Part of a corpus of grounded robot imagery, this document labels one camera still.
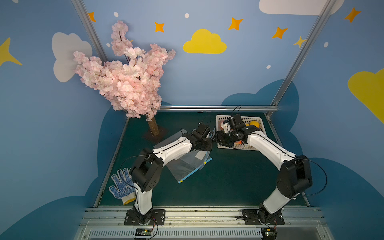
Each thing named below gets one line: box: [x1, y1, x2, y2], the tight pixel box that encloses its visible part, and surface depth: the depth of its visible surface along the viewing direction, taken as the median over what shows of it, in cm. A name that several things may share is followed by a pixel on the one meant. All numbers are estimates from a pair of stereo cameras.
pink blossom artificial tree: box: [73, 21, 176, 136], surface depth 64 cm
